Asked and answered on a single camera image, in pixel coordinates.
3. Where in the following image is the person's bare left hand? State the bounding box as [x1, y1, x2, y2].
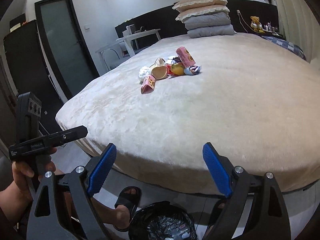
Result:
[11, 146, 58, 205]

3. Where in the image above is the beige lace pillow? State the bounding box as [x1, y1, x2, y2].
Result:
[175, 4, 229, 22]
[172, 0, 228, 12]

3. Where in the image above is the top beige lace pillow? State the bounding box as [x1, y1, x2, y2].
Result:
[172, 0, 228, 12]

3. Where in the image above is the red yellow snack packet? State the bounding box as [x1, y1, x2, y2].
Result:
[166, 63, 185, 76]

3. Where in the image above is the pink snack box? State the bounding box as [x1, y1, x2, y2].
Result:
[176, 47, 196, 68]
[140, 75, 155, 94]

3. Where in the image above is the black sandal left foot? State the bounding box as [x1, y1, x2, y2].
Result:
[114, 186, 142, 232]

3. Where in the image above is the upper grey folded quilt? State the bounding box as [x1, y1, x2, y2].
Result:
[183, 12, 231, 30]

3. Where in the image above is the blue checkered cloth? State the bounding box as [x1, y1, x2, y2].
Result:
[261, 36, 306, 61]

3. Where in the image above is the lower grey folded quilt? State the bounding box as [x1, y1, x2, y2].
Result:
[187, 24, 235, 38]

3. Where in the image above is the black frosted glass door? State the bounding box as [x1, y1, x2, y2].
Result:
[35, 0, 99, 99]

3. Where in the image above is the black wardrobe cabinet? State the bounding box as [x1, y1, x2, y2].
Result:
[3, 20, 63, 134]

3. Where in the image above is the cream window curtain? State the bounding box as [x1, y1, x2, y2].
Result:
[276, 0, 319, 67]

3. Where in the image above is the brown teddy bear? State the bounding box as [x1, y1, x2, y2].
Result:
[251, 16, 263, 32]

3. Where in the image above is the white side table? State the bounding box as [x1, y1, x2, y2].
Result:
[95, 29, 161, 72]

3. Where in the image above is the grey folded quilt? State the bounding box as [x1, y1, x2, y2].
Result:
[183, 12, 231, 30]
[187, 24, 235, 38]

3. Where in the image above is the black headboard panel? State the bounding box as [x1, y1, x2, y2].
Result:
[115, 0, 279, 38]

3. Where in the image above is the colourful cartoon plastic wrapper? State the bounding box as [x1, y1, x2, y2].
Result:
[184, 65, 201, 75]

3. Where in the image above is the beige paper bag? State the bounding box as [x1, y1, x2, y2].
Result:
[150, 57, 168, 80]

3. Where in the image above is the black lined trash bin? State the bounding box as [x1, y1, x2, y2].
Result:
[128, 201, 197, 239]

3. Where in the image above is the white plastic bag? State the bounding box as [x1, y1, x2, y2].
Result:
[138, 66, 151, 83]

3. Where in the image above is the white charger cable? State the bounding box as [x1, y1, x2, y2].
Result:
[236, 10, 252, 33]

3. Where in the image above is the person's left forearm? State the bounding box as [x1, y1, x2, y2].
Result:
[0, 184, 36, 240]

